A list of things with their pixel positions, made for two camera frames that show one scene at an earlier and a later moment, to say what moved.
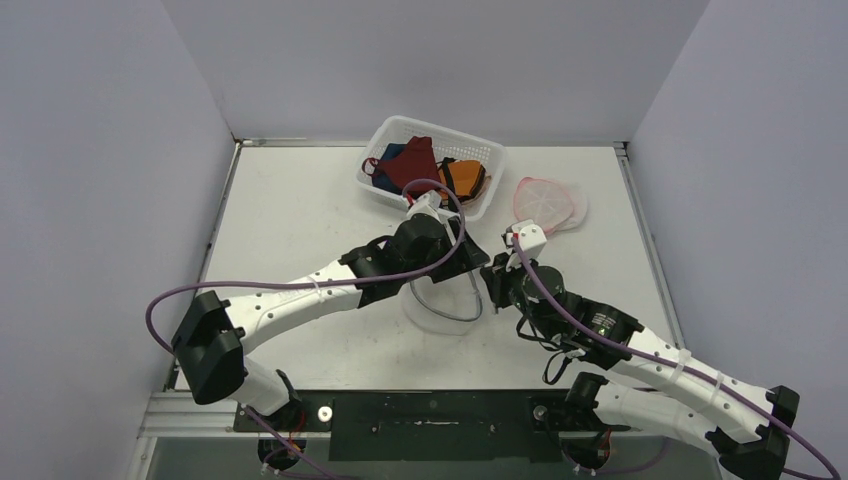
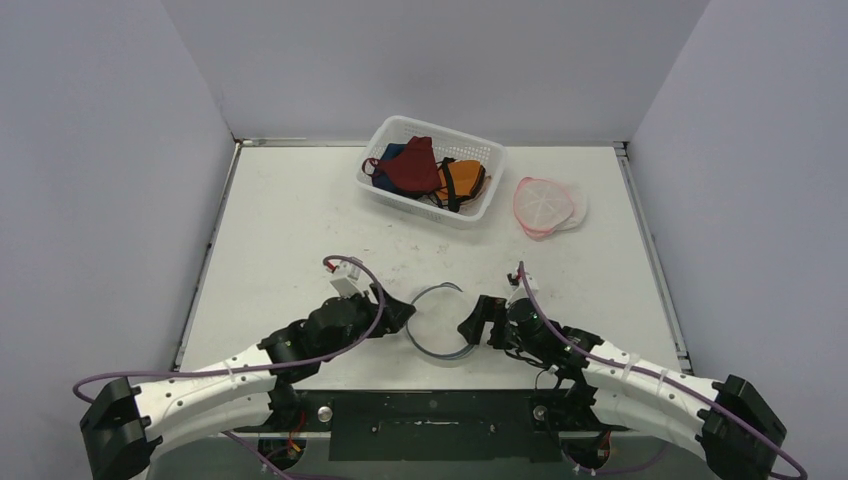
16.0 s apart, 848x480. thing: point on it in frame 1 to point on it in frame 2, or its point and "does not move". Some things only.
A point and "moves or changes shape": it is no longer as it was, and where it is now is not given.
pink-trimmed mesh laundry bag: x=555 y=206 does not move
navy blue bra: x=389 y=151 does not move
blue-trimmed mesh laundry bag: x=451 y=306 moves or changes shape
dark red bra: x=415 y=162 does not move
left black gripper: x=466 y=258 to x=395 y=317
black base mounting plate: x=432 y=425 does not move
